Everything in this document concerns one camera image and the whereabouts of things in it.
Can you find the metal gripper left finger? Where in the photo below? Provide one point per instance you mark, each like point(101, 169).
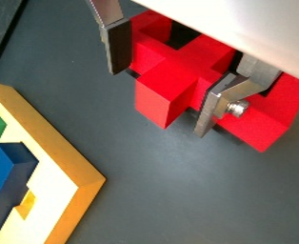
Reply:
point(115, 31)

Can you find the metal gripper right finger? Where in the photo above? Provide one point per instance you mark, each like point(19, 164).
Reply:
point(226, 97)

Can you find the red E-shaped block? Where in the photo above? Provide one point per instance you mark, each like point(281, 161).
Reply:
point(177, 76)

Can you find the yellow wooden board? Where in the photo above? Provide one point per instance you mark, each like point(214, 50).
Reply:
point(65, 182)

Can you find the blue rectangular block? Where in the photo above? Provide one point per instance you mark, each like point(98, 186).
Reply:
point(18, 164)

